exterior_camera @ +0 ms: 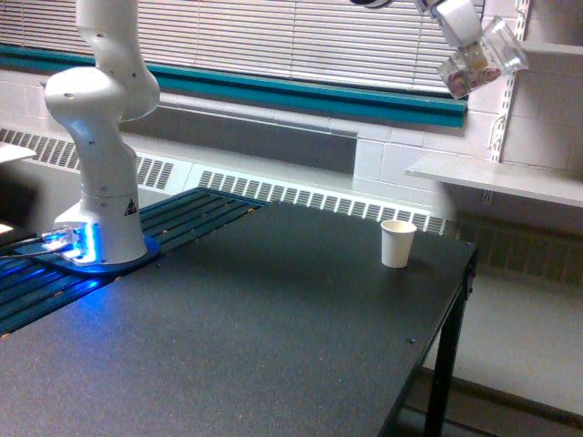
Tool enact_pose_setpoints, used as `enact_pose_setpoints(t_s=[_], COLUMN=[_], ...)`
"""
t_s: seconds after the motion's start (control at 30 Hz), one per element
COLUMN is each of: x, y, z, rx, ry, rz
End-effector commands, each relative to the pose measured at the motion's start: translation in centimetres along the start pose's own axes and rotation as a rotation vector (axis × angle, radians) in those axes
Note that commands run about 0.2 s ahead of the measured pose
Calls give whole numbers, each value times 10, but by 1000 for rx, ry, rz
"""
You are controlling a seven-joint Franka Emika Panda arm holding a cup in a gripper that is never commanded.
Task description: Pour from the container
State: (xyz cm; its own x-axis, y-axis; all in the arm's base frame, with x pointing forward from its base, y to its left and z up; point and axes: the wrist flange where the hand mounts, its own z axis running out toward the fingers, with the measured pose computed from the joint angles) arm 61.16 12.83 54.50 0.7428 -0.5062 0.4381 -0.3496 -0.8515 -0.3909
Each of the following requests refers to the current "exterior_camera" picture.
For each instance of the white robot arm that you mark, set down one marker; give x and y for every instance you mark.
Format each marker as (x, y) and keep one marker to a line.
(90, 102)

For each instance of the clear plastic cup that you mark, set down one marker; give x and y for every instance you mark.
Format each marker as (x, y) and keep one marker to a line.
(496, 53)

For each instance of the white wall shelf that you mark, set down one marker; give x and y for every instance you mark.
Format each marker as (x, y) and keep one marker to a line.
(526, 182)

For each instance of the white shelf bracket rail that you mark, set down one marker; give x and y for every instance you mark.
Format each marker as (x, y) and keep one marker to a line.
(499, 127)

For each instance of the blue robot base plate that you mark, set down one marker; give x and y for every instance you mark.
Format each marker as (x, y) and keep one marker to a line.
(105, 270)

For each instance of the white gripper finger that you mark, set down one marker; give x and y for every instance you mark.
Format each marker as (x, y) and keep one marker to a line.
(474, 56)

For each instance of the black table leg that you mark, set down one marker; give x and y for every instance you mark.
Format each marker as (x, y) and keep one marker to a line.
(446, 354)

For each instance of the baseboard radiator grille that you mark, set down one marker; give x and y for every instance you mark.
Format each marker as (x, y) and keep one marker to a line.
(171, 176)

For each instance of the white window blinds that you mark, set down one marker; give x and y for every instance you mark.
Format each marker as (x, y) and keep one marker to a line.
(393, 45)

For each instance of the white paper cup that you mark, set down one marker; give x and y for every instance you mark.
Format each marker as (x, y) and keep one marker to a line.
(397, 241)

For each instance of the teal window sill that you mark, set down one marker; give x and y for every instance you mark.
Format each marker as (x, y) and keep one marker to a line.
(339, 100)

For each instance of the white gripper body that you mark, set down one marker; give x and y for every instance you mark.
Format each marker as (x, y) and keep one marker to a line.
(457, 19)

